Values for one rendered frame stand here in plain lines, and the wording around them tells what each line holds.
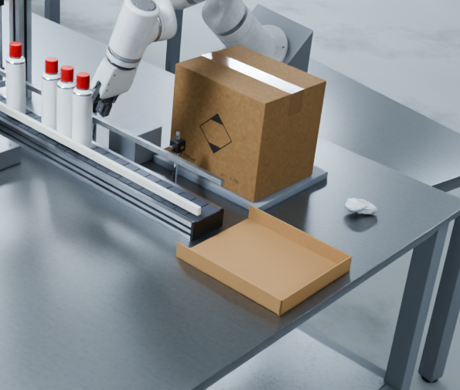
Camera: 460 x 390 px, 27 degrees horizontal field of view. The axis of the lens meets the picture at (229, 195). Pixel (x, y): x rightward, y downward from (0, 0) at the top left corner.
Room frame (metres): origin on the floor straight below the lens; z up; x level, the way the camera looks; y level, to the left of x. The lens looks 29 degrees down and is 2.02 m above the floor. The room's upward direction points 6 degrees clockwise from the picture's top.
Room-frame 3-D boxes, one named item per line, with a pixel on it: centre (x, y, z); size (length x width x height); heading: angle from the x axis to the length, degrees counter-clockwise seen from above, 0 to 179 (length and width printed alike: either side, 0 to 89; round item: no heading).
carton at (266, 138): (2.28, -0.02, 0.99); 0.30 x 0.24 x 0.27; 51
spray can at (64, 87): (2.26, 0.44, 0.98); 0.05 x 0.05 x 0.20
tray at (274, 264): (1.85, -0.09, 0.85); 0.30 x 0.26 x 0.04; 52
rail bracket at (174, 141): (2.14, 0.15, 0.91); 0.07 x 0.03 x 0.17; 142
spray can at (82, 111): (2.23, 0.39, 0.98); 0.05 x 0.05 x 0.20
